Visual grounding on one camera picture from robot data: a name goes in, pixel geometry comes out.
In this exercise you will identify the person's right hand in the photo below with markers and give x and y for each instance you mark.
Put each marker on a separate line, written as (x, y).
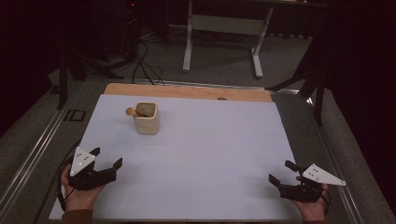
(313, 211)

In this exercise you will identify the aluminium frame rail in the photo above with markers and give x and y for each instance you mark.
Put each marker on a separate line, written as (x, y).
(34, 152)
(336, 168)

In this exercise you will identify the white table mat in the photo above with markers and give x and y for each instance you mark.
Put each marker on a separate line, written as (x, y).
(202, 155)

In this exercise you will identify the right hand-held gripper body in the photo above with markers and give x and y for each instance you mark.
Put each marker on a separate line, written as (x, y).
(300, 192)

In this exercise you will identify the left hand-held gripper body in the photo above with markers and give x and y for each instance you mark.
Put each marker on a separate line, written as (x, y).
(81, 160)

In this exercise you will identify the black metal stand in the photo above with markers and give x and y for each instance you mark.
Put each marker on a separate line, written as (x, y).
(317, 93)
(63, 81)

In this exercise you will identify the person's left hand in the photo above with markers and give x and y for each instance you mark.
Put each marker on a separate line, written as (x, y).
(77, 199)

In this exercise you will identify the wooden spoon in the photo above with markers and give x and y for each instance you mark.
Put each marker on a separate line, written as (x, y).
(130, 111)

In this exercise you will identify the white metal table frame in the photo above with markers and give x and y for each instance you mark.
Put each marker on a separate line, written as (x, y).
(224, 25)

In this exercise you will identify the beige ceramic cup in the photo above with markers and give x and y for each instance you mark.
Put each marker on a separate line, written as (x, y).
(147, 124)

